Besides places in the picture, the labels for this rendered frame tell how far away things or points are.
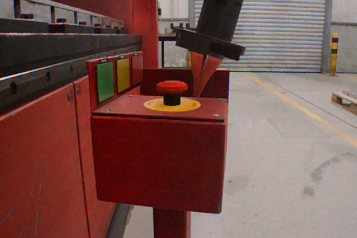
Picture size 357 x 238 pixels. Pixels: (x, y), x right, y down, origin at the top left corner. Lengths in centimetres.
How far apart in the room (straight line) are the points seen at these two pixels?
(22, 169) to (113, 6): 175
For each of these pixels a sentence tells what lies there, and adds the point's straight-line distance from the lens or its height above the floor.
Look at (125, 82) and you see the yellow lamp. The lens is 44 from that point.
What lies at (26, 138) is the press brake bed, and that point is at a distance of 49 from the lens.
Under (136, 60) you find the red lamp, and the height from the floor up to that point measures 83.
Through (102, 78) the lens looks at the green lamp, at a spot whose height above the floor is 82.
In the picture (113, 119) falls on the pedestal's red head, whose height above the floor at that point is 77.
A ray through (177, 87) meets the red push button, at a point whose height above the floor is 81.
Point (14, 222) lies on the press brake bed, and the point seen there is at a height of 62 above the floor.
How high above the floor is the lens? 87
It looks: 13 degrees down
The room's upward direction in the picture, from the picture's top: straight up
